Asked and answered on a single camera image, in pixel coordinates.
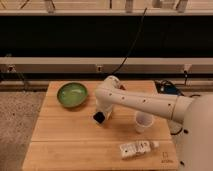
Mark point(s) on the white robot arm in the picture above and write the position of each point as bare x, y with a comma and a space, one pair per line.
195, 114

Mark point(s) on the white paper cup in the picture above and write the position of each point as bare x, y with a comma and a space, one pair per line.
143, 121

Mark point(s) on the blue box with cables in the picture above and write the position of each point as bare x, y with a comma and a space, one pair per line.
167, 87

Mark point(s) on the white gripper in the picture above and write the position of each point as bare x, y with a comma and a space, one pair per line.
104, 107

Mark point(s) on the green bowl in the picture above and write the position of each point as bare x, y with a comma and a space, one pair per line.
72, 94

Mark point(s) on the crushed white plastic bottle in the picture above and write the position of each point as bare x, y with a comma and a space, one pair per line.
137, 148

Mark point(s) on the black eraser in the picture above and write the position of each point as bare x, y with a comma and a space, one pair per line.
99, 117

